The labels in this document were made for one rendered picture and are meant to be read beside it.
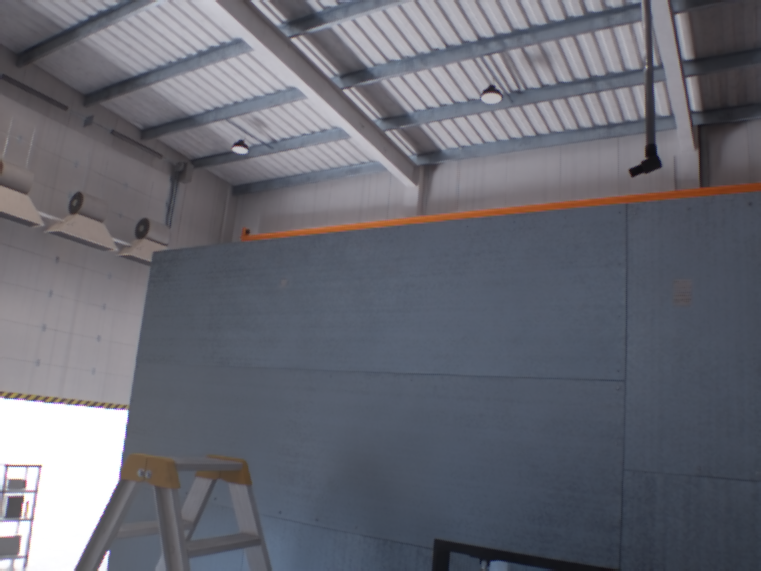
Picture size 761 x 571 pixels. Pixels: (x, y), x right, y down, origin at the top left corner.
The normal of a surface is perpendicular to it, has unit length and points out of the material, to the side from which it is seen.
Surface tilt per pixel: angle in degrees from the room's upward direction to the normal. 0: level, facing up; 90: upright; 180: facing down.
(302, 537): 90
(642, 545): 90
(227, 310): 90
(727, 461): 90
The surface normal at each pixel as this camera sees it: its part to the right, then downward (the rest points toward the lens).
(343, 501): -0.52, -0.22
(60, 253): 0.85, -0.03
